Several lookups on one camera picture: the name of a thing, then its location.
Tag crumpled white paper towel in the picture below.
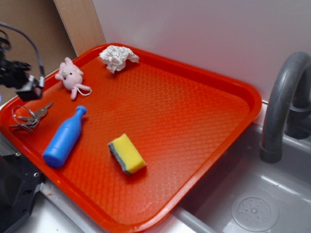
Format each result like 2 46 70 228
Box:
99 45 139 74

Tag grey cable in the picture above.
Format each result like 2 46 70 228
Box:
0 21 45 78

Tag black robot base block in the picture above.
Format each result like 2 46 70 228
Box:
0 152 43 233

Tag grey plastic sink basin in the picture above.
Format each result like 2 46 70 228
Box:
173 124 311 233

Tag light wooden board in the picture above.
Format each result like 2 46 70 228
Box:
54 0 106 56

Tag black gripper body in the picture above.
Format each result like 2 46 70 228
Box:
0 30 44 101

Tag blue plastic bottle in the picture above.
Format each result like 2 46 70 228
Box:
43 105 87 167

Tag yellow sponge with green pad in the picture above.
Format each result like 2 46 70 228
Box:
108 133 146 175

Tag silver keys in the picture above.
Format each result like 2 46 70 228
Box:
9 101 54 133

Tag orange plastic tray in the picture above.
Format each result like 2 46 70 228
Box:
0 46 261 233

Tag pink plush bunny toy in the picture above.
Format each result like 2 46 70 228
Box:
55 57 92 100

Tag grey curved faucet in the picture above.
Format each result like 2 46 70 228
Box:
259 51 311 163

